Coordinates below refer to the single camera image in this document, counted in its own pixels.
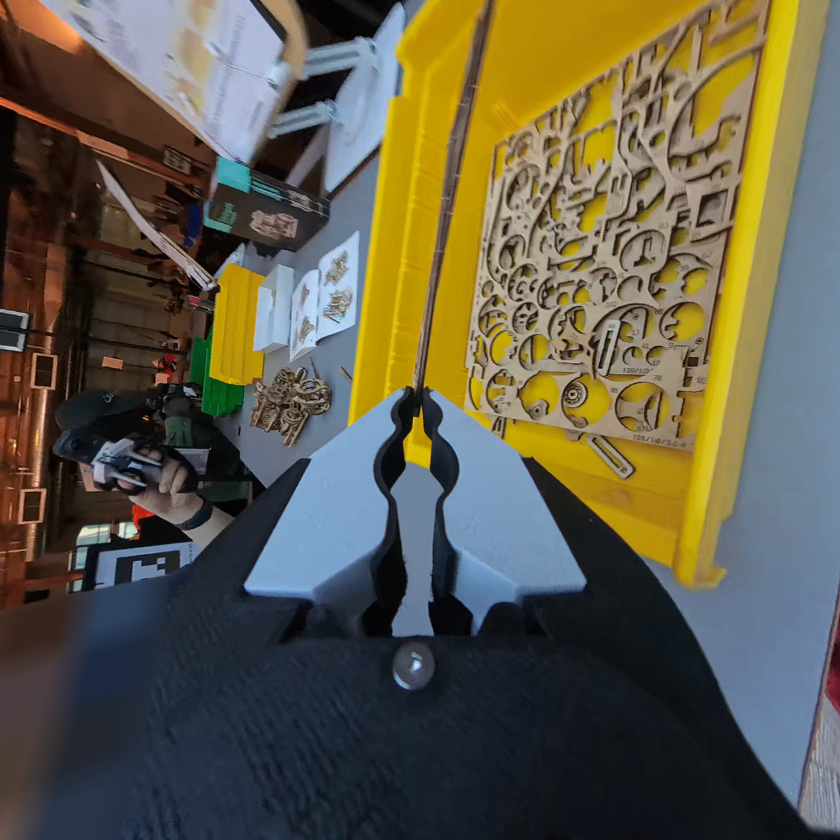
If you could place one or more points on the large yellow plastic bin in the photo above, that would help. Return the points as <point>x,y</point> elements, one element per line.
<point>735,426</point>

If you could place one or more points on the tan book stand, white arms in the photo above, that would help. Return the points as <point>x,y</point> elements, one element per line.
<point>328,56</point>

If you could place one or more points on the assembled wooden gear model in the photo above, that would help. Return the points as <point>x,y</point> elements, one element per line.
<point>289,400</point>

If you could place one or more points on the open manual with black cover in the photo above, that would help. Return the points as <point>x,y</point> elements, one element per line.
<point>197,65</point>

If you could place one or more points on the slotted wooden strip part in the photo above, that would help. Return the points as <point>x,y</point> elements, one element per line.
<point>630,469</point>

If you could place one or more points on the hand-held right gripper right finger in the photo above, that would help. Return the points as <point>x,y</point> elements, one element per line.
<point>505,525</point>

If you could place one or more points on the stack of yellow bins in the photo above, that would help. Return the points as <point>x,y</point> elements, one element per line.
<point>233,328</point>

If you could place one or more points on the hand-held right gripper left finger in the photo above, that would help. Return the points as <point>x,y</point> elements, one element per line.
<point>315,525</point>

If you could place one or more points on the green plastic bin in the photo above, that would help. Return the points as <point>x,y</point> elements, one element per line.
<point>220,394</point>

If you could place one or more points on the open instruction booklet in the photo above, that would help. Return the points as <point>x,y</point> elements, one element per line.
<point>308,315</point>

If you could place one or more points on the white cardboard box lid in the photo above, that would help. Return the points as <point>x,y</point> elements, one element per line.
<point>272,315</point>

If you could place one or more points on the thin plywood parts sheet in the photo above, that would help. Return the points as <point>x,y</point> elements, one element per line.
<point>449,197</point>

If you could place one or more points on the white poster on easel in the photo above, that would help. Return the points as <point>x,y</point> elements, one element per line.
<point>157,229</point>

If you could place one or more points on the punched-out wooden parts sheet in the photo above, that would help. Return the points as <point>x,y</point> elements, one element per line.
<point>699,387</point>

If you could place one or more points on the black model kit box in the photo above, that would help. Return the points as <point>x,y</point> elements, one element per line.
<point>262,216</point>

